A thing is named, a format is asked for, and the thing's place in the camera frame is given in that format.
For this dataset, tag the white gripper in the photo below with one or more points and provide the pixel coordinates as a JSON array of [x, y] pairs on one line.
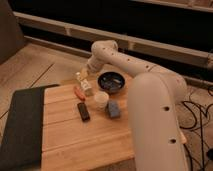
[[82, 74]]

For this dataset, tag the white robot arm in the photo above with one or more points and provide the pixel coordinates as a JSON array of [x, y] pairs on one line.
[[151, 102]]

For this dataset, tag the dark ceramic bowl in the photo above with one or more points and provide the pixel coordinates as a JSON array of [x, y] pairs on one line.
[[111, 82]]

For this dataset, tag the orange carrot toy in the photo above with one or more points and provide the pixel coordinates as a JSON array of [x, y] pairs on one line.
[[79, 93]]

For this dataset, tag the black rectangular bar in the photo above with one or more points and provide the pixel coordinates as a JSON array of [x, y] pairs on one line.
[[83, 111]]

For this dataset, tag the white paper cup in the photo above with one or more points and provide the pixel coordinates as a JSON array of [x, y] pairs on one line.
[[101, 99]]

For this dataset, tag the blue sponge block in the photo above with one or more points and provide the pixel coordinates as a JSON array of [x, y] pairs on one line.
[[113, 109]]

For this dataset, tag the wooden cutting board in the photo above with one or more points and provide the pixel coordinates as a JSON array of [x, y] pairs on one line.
[[69, 144]]

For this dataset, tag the dark grey mat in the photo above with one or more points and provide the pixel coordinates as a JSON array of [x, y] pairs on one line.
[[22, 139]]

